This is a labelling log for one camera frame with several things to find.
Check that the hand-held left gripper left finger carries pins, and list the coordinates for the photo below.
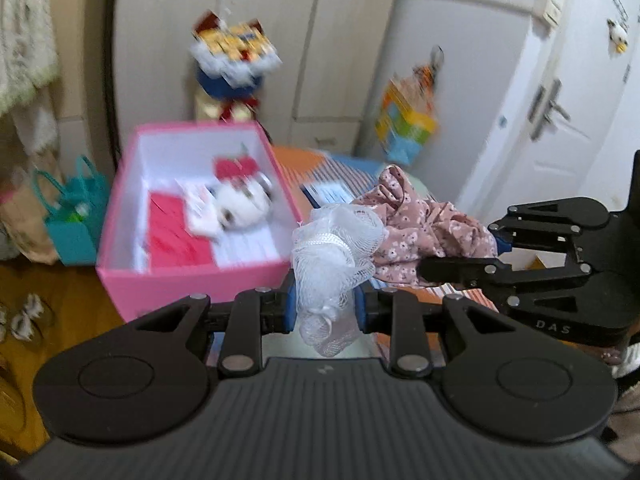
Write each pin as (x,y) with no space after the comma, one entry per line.
(289,305)

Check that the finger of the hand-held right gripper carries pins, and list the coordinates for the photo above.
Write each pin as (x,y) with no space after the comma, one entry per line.
(501,246)
(460,270)

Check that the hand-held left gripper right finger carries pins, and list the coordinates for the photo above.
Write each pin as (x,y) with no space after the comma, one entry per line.
(361,312)

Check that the pink floral cloth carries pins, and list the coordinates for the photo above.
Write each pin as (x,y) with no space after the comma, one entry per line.
(425,230)

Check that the white mesh bath puff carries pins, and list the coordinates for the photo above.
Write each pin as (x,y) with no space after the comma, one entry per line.
(330,260)

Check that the pink cardboard box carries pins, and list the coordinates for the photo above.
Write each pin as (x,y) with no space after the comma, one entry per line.
(200,285)

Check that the white brown plush cat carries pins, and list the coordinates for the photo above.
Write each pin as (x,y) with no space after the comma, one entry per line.
(240,210)

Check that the red envelope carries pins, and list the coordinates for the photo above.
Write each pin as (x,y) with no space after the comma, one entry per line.
(172,235)

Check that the red white packet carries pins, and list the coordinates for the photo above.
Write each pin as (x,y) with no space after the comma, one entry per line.
(232,167)

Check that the printed paper sheet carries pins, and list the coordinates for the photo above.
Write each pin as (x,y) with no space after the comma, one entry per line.
(250,250)

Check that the blue white wet wipes pack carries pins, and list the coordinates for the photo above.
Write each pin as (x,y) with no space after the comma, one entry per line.
(327,194)

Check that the colourful paper gift bag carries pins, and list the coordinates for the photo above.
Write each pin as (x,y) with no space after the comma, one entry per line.
(405,125)

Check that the white door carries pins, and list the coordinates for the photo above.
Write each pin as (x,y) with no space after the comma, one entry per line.
(575,60)

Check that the teal gift bag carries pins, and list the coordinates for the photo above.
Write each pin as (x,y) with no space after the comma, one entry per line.
(75,225)

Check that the white duck door hook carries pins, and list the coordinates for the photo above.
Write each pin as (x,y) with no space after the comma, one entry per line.
(619,36)

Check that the flower bouquet blue wrap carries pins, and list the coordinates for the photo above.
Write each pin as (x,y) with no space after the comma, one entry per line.
(232,65)

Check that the slipper with white bow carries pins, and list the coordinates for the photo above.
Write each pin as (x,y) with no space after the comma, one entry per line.
(25,317)

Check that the beige wardrobe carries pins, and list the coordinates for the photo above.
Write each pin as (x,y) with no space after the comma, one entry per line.
(300,35)

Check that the brown paper bag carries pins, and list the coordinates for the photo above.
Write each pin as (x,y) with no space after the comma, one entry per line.
(22,230)

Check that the cream knit cloth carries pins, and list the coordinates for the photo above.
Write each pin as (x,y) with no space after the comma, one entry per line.
(22,25)

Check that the white light switch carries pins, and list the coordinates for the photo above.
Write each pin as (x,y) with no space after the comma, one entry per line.
(549,8)

